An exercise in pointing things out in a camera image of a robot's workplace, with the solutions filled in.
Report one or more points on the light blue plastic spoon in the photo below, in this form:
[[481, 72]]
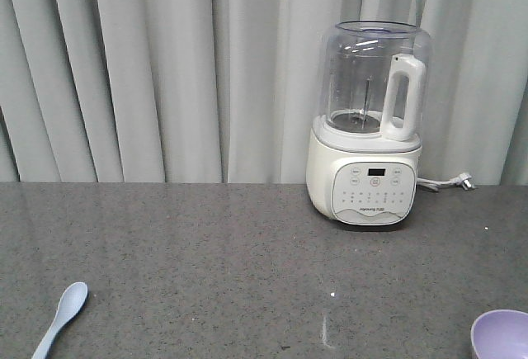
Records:
[[70, 303]]

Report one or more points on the purple plastic bowl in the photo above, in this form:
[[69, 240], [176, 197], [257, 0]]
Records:
[[499, 333]]

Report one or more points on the white blender appliance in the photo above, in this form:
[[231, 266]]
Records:
[[365, 140]]

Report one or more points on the grey pleated curtain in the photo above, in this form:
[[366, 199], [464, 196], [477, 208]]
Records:
[[223, 90]]

